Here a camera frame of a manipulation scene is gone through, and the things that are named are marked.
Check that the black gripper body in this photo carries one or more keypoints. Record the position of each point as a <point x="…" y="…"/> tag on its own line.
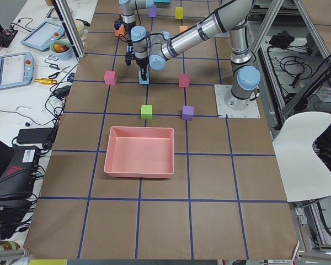
<point x="141" y="63"/>
<point x="121" y="25"/>

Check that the white chair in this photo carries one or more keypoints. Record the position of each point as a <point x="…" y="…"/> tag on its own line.
<point x="304" y="175"/>

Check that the aluminium frame post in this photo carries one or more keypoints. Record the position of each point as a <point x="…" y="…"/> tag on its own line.
<point x="66" y="18"/>

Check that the black handled scissors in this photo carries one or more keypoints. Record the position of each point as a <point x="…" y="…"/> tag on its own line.
<point x="55" y="75"/>

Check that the teach pendant far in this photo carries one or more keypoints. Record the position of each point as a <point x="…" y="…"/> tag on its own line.
<point x="43" y="36"/>

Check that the gold cylinder tool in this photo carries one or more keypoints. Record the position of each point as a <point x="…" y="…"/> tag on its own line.
<point x="46" y="81"/>

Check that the light blue block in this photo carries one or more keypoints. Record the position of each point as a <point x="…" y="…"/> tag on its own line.
<point x="144" y="82"/>

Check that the green bowl with fruit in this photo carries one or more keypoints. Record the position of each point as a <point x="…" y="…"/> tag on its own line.
<point x="62" y="49"/>

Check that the teach pendant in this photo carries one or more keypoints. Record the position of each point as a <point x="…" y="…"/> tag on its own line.
<point x="43" y="36"/>
<point x="16" y="70"/>

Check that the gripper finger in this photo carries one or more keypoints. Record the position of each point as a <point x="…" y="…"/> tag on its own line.
<point x="143" y="73"/>

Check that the purple block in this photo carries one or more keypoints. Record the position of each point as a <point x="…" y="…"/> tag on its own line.
<point x="187" y="112"/>
<point x="152" y="12"/>

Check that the purple block left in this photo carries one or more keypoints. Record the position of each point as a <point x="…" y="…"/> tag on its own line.
<point x="187" y="112"/>

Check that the orange block front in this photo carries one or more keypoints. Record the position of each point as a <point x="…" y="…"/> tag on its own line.
<point x="182" y="28"/>

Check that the pink plastic bin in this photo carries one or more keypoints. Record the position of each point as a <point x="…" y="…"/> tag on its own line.
<point x="140" y="152"/>

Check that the magenta block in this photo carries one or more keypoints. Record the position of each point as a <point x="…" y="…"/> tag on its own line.
<point x="184" y="80"/>
<point x="110" y="77"/>

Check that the magenta block back left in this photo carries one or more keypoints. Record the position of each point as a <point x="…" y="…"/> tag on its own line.
<point x="110" y="77"/>

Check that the cyan plastic bin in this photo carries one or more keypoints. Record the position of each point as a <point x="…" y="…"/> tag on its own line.
<point x="162" y="1"/>

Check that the purple block right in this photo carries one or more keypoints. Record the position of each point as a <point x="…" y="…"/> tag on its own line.
<point x="152" y="12"/>

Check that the magenta block front left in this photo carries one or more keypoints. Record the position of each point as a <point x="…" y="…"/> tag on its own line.
<point x="184" y="80"/>

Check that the orange block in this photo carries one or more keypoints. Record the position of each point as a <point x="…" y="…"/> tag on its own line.
<point x="119" y="30"/>
<point x="182" y="28"/>

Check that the yellow block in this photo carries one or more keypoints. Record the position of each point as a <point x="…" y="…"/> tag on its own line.
<point x="179" y="13"/>

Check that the teach pendant near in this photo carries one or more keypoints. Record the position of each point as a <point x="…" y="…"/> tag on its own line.
<point x="16" y="70"/>

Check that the black power adapter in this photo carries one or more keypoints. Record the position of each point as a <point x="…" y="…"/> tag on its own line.
<point x="33" y="136"/>

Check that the orange block back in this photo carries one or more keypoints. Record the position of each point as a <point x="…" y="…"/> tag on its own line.
<point x="119" y="30"/>

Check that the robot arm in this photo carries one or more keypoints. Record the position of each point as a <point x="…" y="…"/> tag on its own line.
<point x="150" y="49"/>
<point x="128" y="8"/>

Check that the bowl with yellow lemon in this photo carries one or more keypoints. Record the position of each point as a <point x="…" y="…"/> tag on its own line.
<point x="82" y="32"/>

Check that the green block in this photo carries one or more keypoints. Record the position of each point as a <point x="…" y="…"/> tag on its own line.
<point x="146" y="112"/>

